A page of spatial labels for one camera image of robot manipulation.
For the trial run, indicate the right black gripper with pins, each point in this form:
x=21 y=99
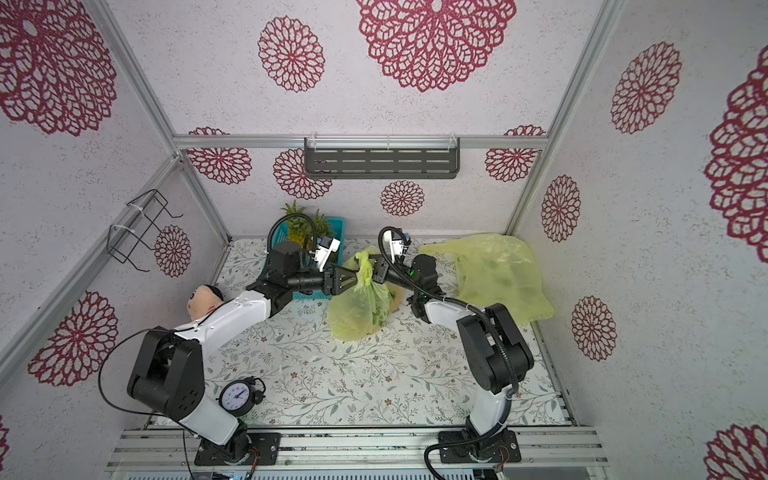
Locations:
x=383 y=273

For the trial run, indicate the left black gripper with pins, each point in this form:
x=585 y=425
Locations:
x=333 y=278

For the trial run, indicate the pineapple back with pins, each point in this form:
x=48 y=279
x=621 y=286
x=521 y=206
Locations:
x=299 y=230

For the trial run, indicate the yellow plastic bag bottom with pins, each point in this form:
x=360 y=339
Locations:
x=493 y=268

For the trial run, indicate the yellow plastic bag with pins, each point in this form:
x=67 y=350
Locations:
x=493 y=268
x=364 y=308

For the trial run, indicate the yellow plastic bag top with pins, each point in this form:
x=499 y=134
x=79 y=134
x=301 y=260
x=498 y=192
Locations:
x=364 y=308

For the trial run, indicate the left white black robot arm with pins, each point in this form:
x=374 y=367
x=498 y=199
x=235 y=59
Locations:
x=169 y=375

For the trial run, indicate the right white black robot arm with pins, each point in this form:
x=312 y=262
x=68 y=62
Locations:
x=498 y=356

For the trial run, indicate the teal plastic basket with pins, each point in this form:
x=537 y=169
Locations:
x=310 y=248

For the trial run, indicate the plush doll toy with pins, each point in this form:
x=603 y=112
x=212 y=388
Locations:
x=204 y=300

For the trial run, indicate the black alarm clock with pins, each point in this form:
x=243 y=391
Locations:
x=240 y=396

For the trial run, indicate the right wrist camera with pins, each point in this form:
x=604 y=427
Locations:
x=397 y=244

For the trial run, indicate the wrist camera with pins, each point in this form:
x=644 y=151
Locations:
x=397 y=244
x=326 y=247

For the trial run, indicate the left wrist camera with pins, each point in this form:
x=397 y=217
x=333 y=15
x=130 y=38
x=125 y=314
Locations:
x=326 y=247

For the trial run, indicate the grey wall shelf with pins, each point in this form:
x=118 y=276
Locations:
x=388 y=160

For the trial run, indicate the black wire wall rack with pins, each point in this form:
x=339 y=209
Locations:
x=124 y=238

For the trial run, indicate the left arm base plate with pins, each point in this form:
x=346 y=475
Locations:
x=260 y=448

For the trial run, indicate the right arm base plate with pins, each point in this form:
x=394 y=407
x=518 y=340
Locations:
x=502 y=448

